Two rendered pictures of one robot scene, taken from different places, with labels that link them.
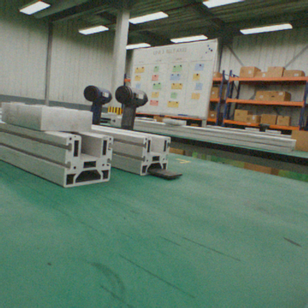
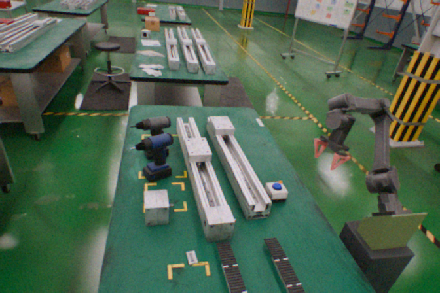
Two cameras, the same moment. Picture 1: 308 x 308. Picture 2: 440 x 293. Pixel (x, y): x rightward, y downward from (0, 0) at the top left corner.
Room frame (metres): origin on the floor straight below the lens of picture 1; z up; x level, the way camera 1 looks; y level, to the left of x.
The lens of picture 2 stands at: (1.81, 1.09, 1.65)
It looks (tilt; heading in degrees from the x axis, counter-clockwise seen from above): 32 degrees down; 215
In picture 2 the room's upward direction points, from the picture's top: 7 degrees clockwise
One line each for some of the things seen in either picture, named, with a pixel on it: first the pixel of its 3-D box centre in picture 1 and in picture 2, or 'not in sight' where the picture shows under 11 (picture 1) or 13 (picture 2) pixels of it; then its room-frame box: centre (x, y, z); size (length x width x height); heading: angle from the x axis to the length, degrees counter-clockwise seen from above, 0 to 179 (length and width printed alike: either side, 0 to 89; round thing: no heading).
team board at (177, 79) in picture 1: (163, 113); not in sight; (4.01, -0.12, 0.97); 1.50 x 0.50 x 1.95; 48
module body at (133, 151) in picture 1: (58, 133); (196, 159); (0.85, 0.31, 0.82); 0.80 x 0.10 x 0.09; 52
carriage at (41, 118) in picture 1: (46, 123); (221, 127); (0.55, 0.22, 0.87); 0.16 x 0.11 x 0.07; 52
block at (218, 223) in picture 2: not in sight; (220, 222); (1.11, 0.67, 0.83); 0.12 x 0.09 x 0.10; 142
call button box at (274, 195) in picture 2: not in sight; (274, 192); (0.77, 0.72, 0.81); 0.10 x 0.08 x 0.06; 142
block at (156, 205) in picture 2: not in sight; (159, 206); (1.22, 0.44, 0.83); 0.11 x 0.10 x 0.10; 142
